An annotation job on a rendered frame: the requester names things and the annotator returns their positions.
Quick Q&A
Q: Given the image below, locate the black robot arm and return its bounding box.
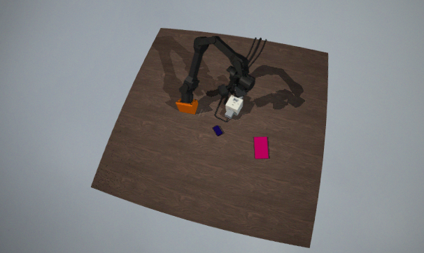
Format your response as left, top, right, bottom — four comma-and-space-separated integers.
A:
179, 36, 256, 103

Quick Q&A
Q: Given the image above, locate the magenta flat rectangular block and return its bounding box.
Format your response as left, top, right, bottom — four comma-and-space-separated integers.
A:
254, 137, 269, 159

